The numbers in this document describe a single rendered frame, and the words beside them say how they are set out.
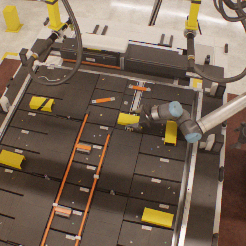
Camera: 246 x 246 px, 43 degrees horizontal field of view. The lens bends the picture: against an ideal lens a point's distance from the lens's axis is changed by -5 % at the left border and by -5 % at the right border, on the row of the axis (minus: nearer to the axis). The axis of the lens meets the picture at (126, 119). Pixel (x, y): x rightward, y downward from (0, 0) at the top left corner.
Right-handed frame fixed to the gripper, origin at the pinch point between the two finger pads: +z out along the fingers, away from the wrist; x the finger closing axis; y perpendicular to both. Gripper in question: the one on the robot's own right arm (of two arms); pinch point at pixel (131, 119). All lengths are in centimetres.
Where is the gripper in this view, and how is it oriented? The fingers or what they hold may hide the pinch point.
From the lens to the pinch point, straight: 205.0
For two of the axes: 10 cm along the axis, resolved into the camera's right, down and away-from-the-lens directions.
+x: 2.2, -7.9, 5.7
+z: -8.1, 1.9, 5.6
